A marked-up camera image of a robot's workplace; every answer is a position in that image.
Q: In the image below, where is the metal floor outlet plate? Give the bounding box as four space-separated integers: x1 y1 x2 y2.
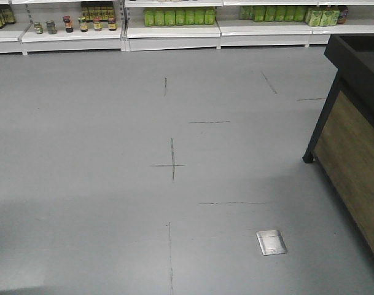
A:
256 230 287 256

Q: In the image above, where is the red label sauce jar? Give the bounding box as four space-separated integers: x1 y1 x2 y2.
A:
107 17 117 31

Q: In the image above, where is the orange label sauce jar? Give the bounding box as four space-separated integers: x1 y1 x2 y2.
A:
93 17 102 31

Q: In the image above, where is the yellow label sauce jar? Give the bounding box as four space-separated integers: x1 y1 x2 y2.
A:
78 17 88 33

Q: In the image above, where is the black wooden display stand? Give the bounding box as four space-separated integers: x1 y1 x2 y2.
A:
302 34 374 255

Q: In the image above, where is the red-lid sauce jar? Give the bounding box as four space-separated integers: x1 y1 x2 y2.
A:
63 15 74 33

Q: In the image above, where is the small green-lid jar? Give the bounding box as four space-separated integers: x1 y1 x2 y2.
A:
33 22 44 34
46 20 57 34

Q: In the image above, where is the white store shelf unit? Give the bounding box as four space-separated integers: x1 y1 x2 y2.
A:
0 1 374 54

